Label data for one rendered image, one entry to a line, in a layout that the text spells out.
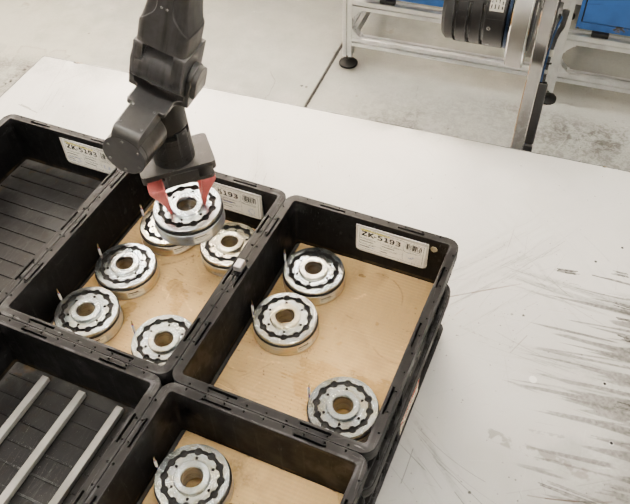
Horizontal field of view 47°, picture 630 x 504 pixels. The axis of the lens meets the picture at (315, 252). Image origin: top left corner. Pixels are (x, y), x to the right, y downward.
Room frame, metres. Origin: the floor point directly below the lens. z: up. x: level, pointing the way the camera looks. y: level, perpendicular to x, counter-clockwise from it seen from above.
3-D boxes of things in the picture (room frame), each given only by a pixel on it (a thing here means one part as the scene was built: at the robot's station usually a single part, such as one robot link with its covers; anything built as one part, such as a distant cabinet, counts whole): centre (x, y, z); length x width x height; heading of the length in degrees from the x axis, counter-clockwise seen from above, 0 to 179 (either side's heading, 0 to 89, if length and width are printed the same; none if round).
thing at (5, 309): (0.79, 0.26, 0.92); 0.40 x 0.30 x 0.02; 155
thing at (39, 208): (0.92, 0.53, 0.87); 0.40 x 0.30 x 0.11; 155
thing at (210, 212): (0.78, 0.19, 1.03); 0.10 x 0.10 x 0.01
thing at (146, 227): (0.92, 0.26, 0.86); 0.10 x 0.10 x 0.01
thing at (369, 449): (0.67, -0.01, 0.92); 0.40 x 0.30 x 0.02; 155
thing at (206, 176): (0.78, 0.18, 1.08); 0.07 x 0.07 x 0.09; 17
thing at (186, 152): (0.78, 0.19, 1.15); 0.10 x 0.07 x 0.07; 107
